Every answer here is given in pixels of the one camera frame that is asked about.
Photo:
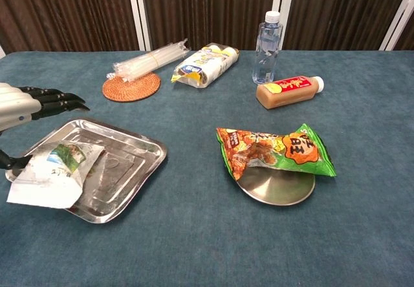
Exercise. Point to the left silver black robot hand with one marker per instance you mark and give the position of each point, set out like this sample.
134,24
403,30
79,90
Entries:
16,106

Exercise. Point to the white snack bag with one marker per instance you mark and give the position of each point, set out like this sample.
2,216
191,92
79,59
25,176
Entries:
48,183

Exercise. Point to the green orange snack bag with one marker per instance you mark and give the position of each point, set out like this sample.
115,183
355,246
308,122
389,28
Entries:
291,154

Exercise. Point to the round woven orange coaster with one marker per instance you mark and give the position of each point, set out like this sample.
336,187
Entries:
132,90

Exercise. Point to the rectangular steel tray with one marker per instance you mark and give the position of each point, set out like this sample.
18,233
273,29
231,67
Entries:
129,164

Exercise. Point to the bundle of clear straws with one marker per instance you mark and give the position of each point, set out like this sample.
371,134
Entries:
148,62

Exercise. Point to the white yellow cookie package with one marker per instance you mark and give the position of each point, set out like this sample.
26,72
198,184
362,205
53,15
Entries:
207,65

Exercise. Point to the blue felt table mat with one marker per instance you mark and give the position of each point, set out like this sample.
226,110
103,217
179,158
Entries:
226,251

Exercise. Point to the clear water bottle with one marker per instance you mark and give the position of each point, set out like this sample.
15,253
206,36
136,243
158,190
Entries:
266,54

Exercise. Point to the brown drink bottle red label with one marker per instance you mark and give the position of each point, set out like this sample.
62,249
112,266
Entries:
284,94

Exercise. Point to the round steel plate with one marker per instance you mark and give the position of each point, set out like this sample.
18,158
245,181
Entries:
278,190

